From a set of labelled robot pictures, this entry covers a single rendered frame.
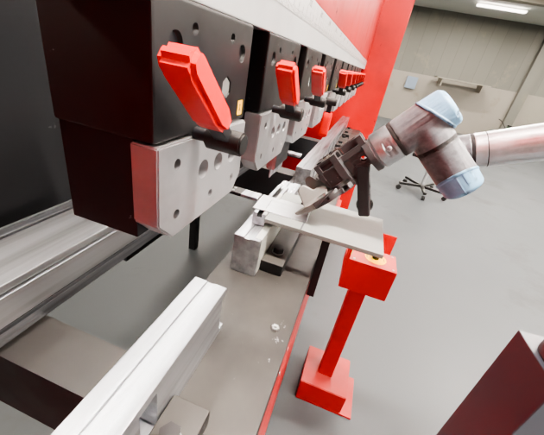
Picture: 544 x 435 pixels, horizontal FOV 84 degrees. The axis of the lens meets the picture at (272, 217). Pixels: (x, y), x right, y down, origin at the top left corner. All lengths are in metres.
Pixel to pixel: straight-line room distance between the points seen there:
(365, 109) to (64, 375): 2.65
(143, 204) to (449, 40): 12.67
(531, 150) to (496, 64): 12.45
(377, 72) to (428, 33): 9.90
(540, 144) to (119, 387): 0.80
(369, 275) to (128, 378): 0.81
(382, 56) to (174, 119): 2.64
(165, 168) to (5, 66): 0.61
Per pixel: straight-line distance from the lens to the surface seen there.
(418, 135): 0.63
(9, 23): 0.82
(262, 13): 0.36
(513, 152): 0.78
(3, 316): 0.58
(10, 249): 0.63
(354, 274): 1.07
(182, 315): 0.48
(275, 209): 0.72
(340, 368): 1.58
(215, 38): 0.27
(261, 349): 0.57
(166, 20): 0.22
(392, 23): 2.84
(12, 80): 0.82
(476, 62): 13.03
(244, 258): 0.68
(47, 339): 0.61
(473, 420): 1.26
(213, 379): 0.53
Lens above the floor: 1.32
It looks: 28 degrees down
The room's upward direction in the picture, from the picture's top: 11 degrees clockwise
